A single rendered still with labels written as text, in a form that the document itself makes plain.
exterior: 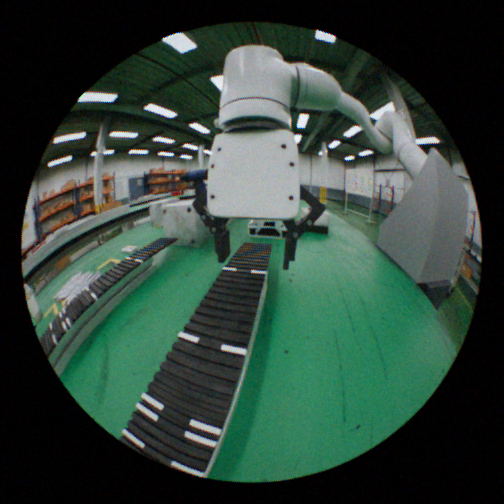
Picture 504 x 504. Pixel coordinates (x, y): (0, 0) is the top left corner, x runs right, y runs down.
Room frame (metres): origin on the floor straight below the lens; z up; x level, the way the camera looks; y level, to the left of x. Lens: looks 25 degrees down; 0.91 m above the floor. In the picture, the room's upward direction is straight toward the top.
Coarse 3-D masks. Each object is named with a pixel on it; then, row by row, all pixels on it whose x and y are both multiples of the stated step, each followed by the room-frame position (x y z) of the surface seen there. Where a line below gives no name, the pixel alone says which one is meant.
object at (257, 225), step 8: (248, 224) 0.37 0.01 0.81; (256, 224) 0.38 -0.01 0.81; (264, 224) 0.38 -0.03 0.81; (272, 224) 0.38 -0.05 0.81; (280, 224) 0.36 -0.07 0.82; (248, 232) 0.37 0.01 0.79; (256, 232) 0.37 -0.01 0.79; (264, 232) 0.39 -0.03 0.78; (272, 232) 0.39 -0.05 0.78; (280, 232) 0.36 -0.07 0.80
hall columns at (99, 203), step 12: (384, 72) 1.75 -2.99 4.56; (384, 84) 2.01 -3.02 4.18; (396, 96) 1.76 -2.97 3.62; (396, 108) 2.00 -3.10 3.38; (108, 120) 3.56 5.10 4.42; (408, 120) 1.73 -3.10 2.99; (324, 144) 9.58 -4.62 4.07; (96, 156) 3.31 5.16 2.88; (324, 156) 9.59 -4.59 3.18; (96, 168) 3.29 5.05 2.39; (324, 168) 9.59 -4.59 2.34; (96, 180) 3.29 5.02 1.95; (324, 180) 9.59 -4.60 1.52; (408, 180) 2.00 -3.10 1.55; (96, 192) 3.29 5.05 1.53; (324, 192) 9.56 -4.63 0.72; (96, 204) 3.31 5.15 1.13
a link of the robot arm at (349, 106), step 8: (344, 96) 0.43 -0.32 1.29; (344, 104) 0.45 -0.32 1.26; (352, 104) 0.43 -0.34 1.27; (360, 104) 0.42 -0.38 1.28; (344, 112) 0.48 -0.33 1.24; (352, 112) 0.45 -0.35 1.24; (360, 112) 0.43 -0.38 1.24; (360, 120) 0.46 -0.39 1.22; (368, 120) 0.44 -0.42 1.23; (368, 128) 0.45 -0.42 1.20; (376, 128) 0.46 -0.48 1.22; (368, 136) 0.50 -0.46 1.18; (376, 136) 0.45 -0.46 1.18; (384, 136) 0.43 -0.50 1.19; (376, 144) 0.48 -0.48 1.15; (384, 144) 0.45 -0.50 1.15; (392, 144) 0.42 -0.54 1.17; (384, 152) 0.47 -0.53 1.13
